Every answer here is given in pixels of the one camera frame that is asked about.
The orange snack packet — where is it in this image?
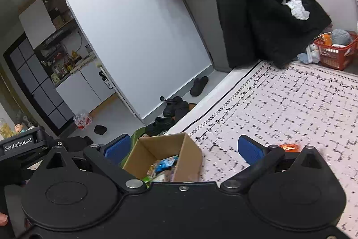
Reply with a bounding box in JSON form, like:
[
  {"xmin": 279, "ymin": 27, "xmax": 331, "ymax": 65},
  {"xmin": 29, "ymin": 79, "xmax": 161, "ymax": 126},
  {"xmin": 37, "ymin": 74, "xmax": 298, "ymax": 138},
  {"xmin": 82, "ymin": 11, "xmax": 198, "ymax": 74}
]
[{"xmin": 279, "ymin": 144, "xmax": 300, "ymax": 153}]

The blue snack packet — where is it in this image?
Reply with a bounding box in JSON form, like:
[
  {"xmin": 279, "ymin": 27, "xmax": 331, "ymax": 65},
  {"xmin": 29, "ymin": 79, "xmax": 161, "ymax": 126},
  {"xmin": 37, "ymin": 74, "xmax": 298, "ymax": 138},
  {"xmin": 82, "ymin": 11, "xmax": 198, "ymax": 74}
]
[{"xmin": 155, "ymin": 155, "xmax": 178, "ymax": 173}]

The left hand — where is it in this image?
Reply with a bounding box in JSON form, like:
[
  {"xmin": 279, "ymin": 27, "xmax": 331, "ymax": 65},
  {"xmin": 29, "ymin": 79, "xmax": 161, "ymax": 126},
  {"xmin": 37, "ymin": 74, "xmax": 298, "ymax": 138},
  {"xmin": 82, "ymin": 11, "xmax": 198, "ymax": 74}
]
[{"xmin": 0, "ymin": 212, "xmax": 8, "ymax": 226}]

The black slipper in hallway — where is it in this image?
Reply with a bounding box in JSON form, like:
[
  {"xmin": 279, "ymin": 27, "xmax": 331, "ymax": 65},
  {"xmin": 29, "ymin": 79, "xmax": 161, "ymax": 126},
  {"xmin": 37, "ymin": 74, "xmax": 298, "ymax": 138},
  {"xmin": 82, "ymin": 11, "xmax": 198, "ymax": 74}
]
[{"xmin": 94, "ymin": 125, "xmax": 107, "ymax": 135}]

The red white bottle pack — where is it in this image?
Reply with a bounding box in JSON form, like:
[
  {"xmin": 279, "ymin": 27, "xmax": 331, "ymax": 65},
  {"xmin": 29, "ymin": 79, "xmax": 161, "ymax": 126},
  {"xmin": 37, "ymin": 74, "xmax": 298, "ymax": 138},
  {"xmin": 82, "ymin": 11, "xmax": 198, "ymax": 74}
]
[{"xmin": 73, "ymin": 111, "xmax": 92, "ymax": 130}]

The brown cardboard box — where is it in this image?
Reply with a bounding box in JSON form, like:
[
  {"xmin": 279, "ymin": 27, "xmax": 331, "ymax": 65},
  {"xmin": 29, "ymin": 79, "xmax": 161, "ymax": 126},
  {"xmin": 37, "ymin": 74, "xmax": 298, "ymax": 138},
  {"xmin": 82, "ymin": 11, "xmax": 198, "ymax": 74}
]
[{"xmin": 123, "ymin": 133, "xmax": 203, "ymax": 182}]

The patterned white bed cover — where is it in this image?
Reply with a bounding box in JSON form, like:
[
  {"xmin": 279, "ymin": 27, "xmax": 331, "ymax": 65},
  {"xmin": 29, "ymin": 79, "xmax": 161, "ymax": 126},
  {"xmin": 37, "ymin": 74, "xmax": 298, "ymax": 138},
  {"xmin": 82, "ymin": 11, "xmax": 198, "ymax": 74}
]
[{"xmin": 170, "ymin": 62, "xmax": 357, "ymax": 238}]

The white kitchen cabinet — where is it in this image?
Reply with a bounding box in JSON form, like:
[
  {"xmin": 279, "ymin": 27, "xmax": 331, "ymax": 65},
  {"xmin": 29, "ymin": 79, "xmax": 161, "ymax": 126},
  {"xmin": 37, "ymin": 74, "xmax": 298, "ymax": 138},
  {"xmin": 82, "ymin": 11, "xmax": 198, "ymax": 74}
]
[{"xmin": 55, "ymin": 61, "xmax": 115, "ymax": 115}]

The pile of black shoes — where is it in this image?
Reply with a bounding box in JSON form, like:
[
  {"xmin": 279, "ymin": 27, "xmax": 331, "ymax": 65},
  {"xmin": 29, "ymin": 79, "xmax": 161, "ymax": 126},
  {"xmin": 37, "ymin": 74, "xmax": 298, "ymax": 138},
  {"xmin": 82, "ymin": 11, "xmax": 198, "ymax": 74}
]
[{"xmin": 145, "ymin": 96, "xmax": 190, "ymax": 136}]

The black slipper near door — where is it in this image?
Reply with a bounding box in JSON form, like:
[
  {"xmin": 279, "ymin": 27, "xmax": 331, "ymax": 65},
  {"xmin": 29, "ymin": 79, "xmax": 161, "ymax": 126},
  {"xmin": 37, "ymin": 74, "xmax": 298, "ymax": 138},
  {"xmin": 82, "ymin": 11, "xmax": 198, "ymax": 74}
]
[{"xmin": 190, "ymin": 76, "xmax": 209, "ymax": 97}]

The black coat pile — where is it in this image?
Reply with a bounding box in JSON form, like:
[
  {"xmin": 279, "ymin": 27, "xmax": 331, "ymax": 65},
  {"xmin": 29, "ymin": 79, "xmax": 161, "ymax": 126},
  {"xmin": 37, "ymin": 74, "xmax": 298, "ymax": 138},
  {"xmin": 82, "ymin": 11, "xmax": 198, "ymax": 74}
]
[{"xmin": 216, "ymin": 0, "xmax": 331, "ymax": 69}]

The orange plastic basket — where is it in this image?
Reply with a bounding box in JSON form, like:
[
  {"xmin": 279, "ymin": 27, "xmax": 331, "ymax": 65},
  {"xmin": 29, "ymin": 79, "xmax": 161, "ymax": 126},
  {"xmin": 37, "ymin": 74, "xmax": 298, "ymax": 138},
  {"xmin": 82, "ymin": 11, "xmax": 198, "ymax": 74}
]
[{"xmin": 314, "ymin": 32, "xmax": 357, "ymax": 70}]

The white crumpled cloth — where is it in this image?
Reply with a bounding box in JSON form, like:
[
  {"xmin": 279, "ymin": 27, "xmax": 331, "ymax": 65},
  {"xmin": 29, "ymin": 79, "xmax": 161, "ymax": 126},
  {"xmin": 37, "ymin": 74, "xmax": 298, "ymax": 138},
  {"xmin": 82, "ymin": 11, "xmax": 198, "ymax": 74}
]
[{"xmin": 282, "ymin": 0, "xmax": 310, "ymax": 21}]

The grey door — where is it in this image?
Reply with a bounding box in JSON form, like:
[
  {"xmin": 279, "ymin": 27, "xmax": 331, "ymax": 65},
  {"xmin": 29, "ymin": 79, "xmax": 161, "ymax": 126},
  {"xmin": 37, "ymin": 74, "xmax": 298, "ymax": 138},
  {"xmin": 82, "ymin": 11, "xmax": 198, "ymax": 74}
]
[{"xmin": 183, "ymin": 0, "xmax": 231, "ymax": 73}]

